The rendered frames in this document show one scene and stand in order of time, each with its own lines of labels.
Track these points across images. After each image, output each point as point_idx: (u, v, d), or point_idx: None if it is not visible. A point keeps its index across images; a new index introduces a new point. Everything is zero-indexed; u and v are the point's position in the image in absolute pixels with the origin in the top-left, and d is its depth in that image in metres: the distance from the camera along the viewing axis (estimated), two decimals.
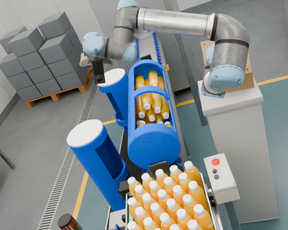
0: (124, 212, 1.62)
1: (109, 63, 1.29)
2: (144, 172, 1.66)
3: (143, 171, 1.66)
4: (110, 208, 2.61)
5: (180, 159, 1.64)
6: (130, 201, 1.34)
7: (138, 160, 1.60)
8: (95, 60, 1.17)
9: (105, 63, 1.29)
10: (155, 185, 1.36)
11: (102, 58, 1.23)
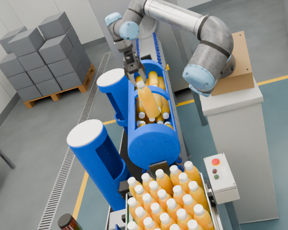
0: (124, 212, 1.62)
1: (143, 71, 1.41)
2: (144, 172, 1.66)
3: (143, 171, 1.66)
4: (110, 208, 2.61)
5: (180, 159, 1.64)
6: (130, 201, 1.34)
7: (138, 160, 1.60)
8: (125, 49, 1.33)
9: (139, 70, 1.41)
10: (155, 185, 1.36)
11: (135, 57, 1.38)
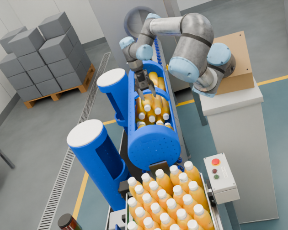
0: (124, 212, 1.62)
1: (153, 87, 1.58)
2: (144, 173, 1.67)
3: (143, 172, 1.66)
4: (110, 208, 2.61)
5: (180, 159, 1.64)
6: (130, 201, 1.34)
7: (138, 161, 1.59)
8: (137, 69, 1.50)
9: (149, 86, 1.57)
10: (155, 185, 1.36)
11: (145, 75, 1.54)
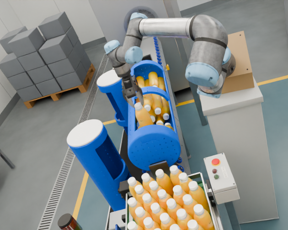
0: (124, 212, 1.62)
1: (141, 94, 1.47)
2: (144, 173, 1.67)
3: (143, 172, 1.66)
4: (110, 208, 2.61)
5: (180, 159, 1.64)
6: (130, 201, 1.34)
7: (138, 161, 1.59)
8: (123, 75, 1.40)
9: (137, 93, 1.47)
10: (155, 185, 1.36)
11: (133, 81, 1.44)
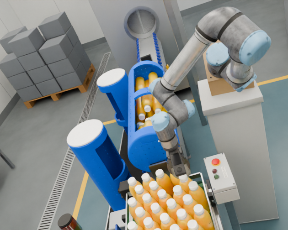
0: (124, 212, 1.62)
1: (188, 166, 1.31)
2: (143, 173, 1.67)
3: (142, 172, 1.67)
4: (110, 208, 2.61)
5: None
6: (130, 201, 1.34)
7: (138, 162, 1.58)
8: (171, 149, 1.23)
9: (184, 165, 1.31)
10: (155, 185, 1.36)
11: (180, 154, 1.28)
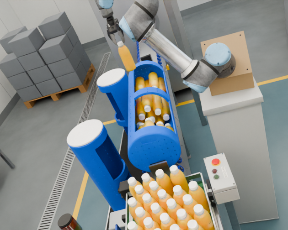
0: (124, 212, 1.62)
1: (122, 33, 1.86)
2: (143, 173, 1.67)
3: (142, 172, 1.67)
4: (110, 208, 2.61)
5: (180, 158, 1.64)
6: (130, 201, 1.34)
7: (138, 162, 1.58)
8: (107, 16, 1.78)
9: (119, 32, 1.85)
10: (155, 185, 1.36)
11: (115, 22, 1.82)
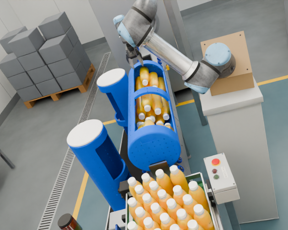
0: (124, 212, 1.62)
1: (141, 57, 1.94)
2: (144, 173, 1.67)
3: (143, 172, 1.66)
4: (110, 208, 2.61)
5: (180, 159, 1.64)
6: (130, 201, 1.34)
7: (138, 161, 1.59)
8: (127, 41, 1.86)
9: (137, 56, 1.93)
10: (155, 185, 1.36)
11: (134, 47, 1.91)
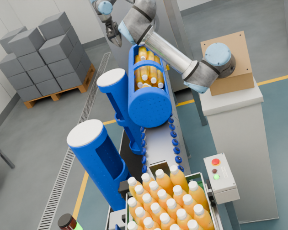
0: (124, 212, 1.62)
1: (120, 37, 1.90)
2: (145, 169, 1.65)
3: (144, 168, 1.66)
4: (110, 208, 2.61)
5: (179, 159, 1.63)
6: (130, 201, 1.34)
7: (137, 118, 1.92)
8: (106, 21, 1.81)
9: (117, 36, 1.89)
10: (155, 185, 1.36)
11: (114, 26, 1.86)
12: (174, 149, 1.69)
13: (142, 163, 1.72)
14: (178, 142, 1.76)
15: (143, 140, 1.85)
